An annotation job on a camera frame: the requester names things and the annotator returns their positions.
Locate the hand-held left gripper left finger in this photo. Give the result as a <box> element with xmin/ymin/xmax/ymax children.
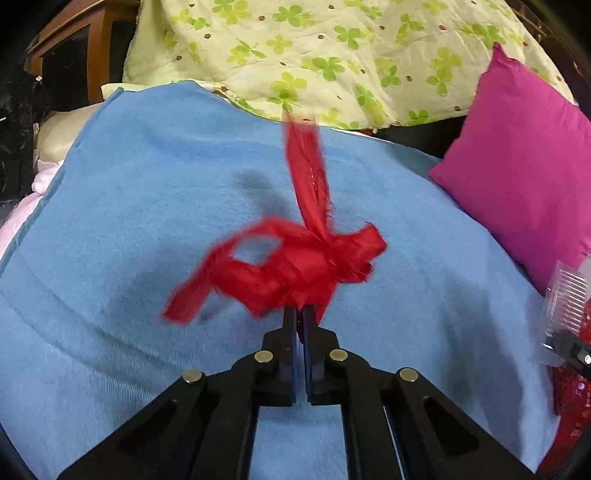
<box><xmin>58</xmin><ymin>307</ymin><xmax>297</xmax><ymax>480</ymax></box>

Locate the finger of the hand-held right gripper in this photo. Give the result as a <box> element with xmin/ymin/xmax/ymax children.
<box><xmin>544</xmin><ymin>332</ymin><xmax>591</xmax><ymax>376</ymax></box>

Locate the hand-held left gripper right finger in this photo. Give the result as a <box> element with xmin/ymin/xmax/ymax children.
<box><xmin>302</xmin><ymin>305</ymin><xmax>536</xmax><ymax>480</ymax></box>

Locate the clear plastic blister tray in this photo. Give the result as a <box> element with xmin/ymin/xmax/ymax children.
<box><xmin>538</xmin><ymin>260</ymin><xmax>591</xmax><ymax>365</ymax></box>

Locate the red cloth strip bundle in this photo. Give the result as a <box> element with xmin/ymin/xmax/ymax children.
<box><xmin>161</xmin><ymin>111</ymin><xmax>386</xmax><ymax>326</ymax></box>

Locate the red speckled bag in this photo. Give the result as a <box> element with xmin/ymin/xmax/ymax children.
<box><xmin>551</xmin><ymin>300</ymin><xmax>591</xmax><ymax>467</ymax></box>

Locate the magenta pillow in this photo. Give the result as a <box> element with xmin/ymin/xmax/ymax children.
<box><xmin>428</xmin><ymin>42</ymin><xmax>591</xmax><ymax>294</ymax></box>

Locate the blue blanket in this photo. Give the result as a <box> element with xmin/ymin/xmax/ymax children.
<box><xmin>0</xmin><ymin>80</ymin><xmax>561</xmax><ymax>480</ymax></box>

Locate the clover print quilt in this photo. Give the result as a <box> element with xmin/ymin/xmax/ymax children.
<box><xmin>124</xmin><ymin>0</ymin><xmax>575</xmax><ymax>134</ymax></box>

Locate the pale bed sheet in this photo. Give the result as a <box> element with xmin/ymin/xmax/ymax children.
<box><xmin>0</xmin><ymin>159</ymin><xmax>63</xmax><ymax>259</ymax></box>

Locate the beige cushion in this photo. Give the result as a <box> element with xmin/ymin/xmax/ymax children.
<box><xmin>37</xmin><ymin>104</ymin><xmax>102</xmax><ymax>162</ymax></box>

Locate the black puffer jacket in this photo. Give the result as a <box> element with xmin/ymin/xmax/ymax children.
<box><xmin>0</xmin><ymin>74</ymin><xmax>51</xmax><ymax>204</ymax></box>

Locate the wooden cabinet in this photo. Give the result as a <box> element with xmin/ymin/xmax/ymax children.
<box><xmin>25</xmin><ymin>0</ymin><xmax>141</xmax><ymax>112</ymax></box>

